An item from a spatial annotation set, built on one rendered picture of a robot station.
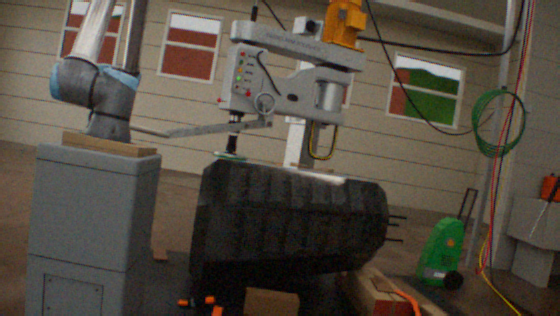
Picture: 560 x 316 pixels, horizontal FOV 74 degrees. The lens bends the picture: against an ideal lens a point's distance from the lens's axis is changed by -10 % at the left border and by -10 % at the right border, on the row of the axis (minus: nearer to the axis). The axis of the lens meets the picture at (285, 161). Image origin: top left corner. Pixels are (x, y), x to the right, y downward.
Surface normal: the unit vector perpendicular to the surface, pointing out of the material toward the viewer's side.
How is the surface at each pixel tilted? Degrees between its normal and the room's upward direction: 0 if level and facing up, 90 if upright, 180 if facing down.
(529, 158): 90
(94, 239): 90
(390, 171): 90
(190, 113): 90
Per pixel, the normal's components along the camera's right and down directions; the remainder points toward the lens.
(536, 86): 0.07, 0.07
